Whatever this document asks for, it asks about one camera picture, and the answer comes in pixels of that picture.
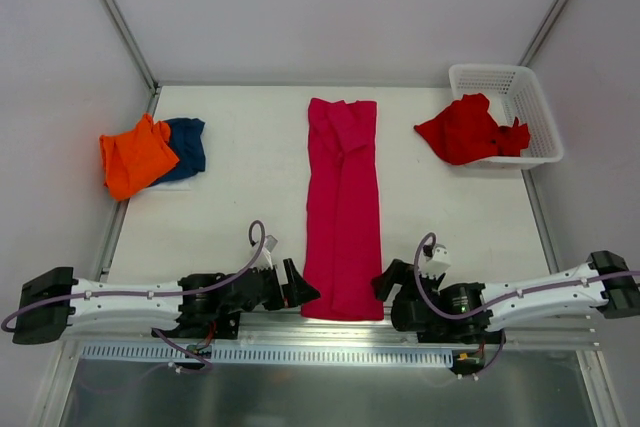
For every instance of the aluminium mounting rail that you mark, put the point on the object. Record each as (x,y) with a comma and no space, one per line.
(563,333)

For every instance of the navy blue t shirt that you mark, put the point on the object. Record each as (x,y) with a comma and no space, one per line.
(186,143)

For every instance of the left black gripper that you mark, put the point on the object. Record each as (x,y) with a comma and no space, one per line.
(288,284)

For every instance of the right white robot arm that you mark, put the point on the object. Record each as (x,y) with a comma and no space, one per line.
(479,312)

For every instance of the orange t shirt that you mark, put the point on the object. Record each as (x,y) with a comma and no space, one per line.
(134,160)

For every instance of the magenta t shirt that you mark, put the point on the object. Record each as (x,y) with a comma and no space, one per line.
(343,233)

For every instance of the red t shirt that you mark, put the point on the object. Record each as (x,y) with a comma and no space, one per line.
(465,132)

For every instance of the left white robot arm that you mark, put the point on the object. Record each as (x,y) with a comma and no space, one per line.
(57,302)

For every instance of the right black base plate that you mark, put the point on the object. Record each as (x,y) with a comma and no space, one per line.
(467,331)

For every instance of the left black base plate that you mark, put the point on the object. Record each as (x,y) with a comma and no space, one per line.
(225,327)

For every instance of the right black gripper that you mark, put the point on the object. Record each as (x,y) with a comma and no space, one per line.
(400,282)

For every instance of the white plastic basket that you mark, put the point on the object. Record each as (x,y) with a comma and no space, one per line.
(514,93)

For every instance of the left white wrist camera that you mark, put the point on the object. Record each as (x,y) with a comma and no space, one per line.
(264,256)

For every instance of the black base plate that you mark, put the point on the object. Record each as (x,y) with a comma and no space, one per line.
(225,327)
(467,331)

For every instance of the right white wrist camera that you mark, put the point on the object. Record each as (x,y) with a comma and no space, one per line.
(435,260)

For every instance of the white slotted cable duct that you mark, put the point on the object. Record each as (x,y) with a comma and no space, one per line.
(273,355)

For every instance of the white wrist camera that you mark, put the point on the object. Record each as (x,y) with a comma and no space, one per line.
(435,260)
(264,256)

